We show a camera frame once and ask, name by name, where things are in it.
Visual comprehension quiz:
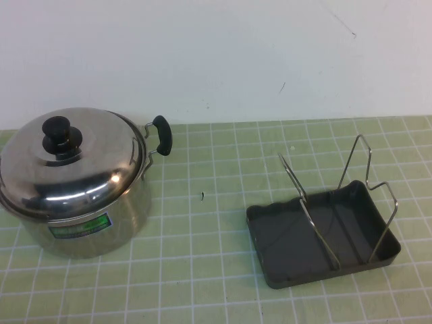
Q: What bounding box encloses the dark grey rack tray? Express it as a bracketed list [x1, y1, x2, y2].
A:
[245, 180, 402, 290]

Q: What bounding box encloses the metal wire rack frame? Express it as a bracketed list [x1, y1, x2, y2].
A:
[277, 134, 399, 271]

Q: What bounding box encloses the stainless steel pot lid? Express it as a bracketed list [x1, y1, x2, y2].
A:
[0, 107, 149, 217]

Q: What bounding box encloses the stainless steel cooking pot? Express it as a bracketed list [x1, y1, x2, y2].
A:
[0, 115, 173, 260]

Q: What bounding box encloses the green grid mat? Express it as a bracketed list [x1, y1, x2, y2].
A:
[0, 115, 432, 324]

